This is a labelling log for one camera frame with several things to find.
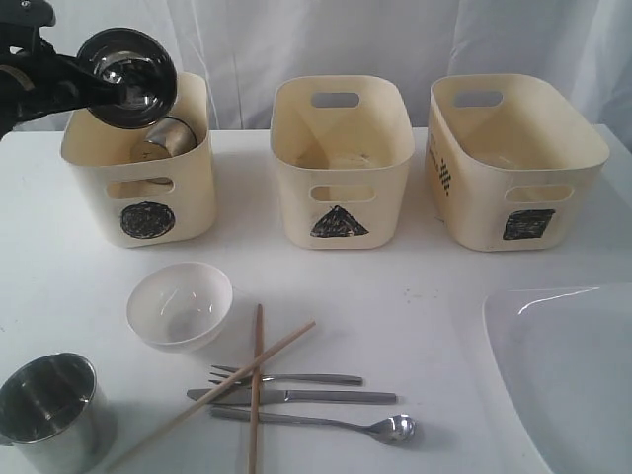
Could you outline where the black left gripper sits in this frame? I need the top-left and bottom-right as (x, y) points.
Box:
(1, 1), (126, 123)

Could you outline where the steel bowl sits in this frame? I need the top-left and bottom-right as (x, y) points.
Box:
(77, 28), (177, 129)

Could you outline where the small steel cup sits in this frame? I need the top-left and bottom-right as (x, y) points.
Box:
(130, 116), (198, 162)

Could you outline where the white plastic bowl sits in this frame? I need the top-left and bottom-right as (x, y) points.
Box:
(126, 262), (234, 354)

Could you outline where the large steel cup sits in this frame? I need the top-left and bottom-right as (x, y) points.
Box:
(1, 353), (118, 473)

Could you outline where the light wooden chopstick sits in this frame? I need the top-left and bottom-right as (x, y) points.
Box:
(106, 320), (316, 473)

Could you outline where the dark wooden chopstick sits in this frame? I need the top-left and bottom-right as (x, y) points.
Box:
(247, 304), (264, 474)

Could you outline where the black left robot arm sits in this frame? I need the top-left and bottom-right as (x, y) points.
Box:
(1, 1), (79, 135)

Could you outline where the cream bin with circle mark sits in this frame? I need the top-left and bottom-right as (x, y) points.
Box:
(60, 72), (216, 248)

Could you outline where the white backdrop curtain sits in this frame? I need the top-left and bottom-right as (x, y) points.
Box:
(41, 0), (631, 144)

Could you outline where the cream bin with triangle mark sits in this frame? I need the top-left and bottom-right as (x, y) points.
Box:
(270, 75), (415, 250)

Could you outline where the steel fork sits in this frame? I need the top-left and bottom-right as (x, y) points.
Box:
(209, 365), (364, 386)

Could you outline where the steel knife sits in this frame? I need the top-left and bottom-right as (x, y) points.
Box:
(211, 388), (398, 406)

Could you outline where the cream bin with square mark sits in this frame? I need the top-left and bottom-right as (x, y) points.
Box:
(426, 74), (609, 252)

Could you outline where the steel spoon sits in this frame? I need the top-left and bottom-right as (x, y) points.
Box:
(209, 405), (418, 447)

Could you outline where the white rectangular plate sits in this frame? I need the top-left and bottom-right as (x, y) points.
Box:
(483, 283), (631, 473)

